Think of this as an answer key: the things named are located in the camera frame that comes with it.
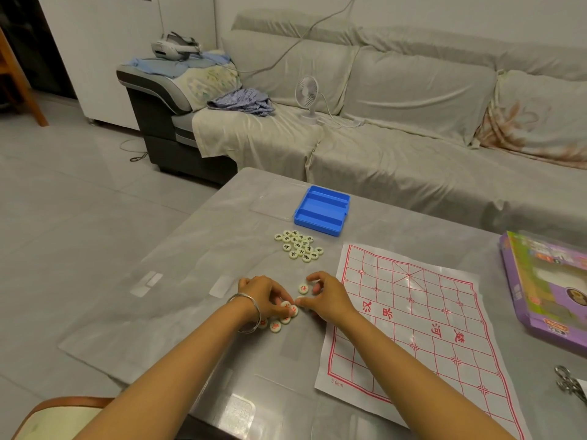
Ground person's left hand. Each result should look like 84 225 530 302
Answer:
238 275 294 323

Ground person's right hand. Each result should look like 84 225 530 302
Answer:
295 270 359 325

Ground person's left forearm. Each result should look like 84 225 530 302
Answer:
72 295 263 440

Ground person's right forearm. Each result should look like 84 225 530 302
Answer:
332 308 517 440

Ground cluster of red-marked chess pieces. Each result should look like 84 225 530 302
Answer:
257 283 309 334

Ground cluster of dark-marked chess pieces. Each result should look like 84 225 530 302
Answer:
274 229 324 263

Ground clear tape strip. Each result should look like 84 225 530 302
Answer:
208 275 235 299
129 271 164 298

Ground blue plastic chess box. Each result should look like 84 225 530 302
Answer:
293 185 352 238

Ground clear plastic box lid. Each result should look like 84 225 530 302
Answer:
249 178 306 223

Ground white paper chess board sheet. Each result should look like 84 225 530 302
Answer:
314 244 533 440

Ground beige sofa cover sheet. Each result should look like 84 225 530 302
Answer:
192 8 587 249

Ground blue striped garment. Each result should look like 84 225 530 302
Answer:
207 88 277 118

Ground white desk fan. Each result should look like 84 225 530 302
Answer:
294 76 323 127

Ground dark grey sofa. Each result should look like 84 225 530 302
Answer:
116 8 587 249

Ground pale floral pillow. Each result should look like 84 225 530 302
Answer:
175 64 240 113

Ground purple toy packaging box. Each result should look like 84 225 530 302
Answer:
499 231 587 354

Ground brown cushioned chair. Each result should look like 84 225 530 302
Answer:
11 397 116 440

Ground light blue cloth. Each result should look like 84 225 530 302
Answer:
123 50 231 79

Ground white headset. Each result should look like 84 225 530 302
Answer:
151 31 203 60

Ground metal scissors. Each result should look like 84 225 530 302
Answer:
554 365 587 406

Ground white cabinet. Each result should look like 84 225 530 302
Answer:
37 0 217 132

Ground pink floral pillow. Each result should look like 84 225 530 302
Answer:
472 70 587 171

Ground wooden chair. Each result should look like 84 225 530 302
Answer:
0 26 50 128

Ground silver bangle bracelet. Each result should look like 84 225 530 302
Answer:
226 292 262 335

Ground white fan cable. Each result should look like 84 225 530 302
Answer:
316 93 365 130

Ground black floor cable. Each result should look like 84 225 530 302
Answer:
119 136 149 163

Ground grey wall cable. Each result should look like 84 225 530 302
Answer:
238 0 360 75

